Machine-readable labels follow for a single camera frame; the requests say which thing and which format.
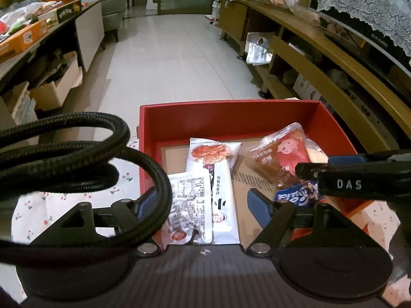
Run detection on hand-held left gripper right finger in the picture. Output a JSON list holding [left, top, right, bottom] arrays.
[[245, 188, 365, 258]]

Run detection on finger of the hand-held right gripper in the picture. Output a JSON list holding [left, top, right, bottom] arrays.
[[295, 162, 329, 181], [327, 152, 411, 169]]

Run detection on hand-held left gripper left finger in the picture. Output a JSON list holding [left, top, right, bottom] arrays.
[[30, 187, 165, 258]]

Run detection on blue white snack packet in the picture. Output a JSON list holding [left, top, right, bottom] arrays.
[[274, 180, 325, 204]]

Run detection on red box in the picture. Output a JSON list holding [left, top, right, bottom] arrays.
[[136, 100, 375, 251]]

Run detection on beige snack packet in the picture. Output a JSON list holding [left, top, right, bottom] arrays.
[[304, 139, 330, 164]]

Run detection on clear red snack packet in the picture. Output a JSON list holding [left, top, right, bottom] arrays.
[[248, 122, 311, 189]]

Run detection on white packet with printed label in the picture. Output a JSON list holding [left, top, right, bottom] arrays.
[[160, 168, 214, 245]]

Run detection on white packet with red food print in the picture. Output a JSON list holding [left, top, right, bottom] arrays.
[[185, 138, 244, 245]]

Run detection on white box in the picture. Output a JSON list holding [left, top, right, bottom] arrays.
[[293, 73, 322, 101]]

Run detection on cherry print cloth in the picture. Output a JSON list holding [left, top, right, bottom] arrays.
[[11, 136, 411, 308]]

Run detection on wooden cabinet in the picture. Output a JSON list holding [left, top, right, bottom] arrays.
[[218, 0, 411, 155]]

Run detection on black television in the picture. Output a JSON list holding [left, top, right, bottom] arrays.
[[308, 5, 411, 85]]

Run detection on silver bag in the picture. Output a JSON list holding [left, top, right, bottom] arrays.
[[245, 32, 274, 67]]

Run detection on open cardboard box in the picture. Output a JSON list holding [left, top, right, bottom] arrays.
[[30, 57, 81, 112]]

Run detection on white lace cloth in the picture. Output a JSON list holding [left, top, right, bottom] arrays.
[[316, 0, 411, 56]]

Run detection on grey side table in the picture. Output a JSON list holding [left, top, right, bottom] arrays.
[[0, 0, 106, 95]]

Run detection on grey armchair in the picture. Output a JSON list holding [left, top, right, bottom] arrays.
[[100, 0, 126, 43]]

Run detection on long orange box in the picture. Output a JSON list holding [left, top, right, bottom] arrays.
[[0, 18, 49, 64]]

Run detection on black box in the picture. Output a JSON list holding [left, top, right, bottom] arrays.
[[48, 0, 83, 24]]

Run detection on black braided cable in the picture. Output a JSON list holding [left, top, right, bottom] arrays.
[[0, 112, 174, 259]]

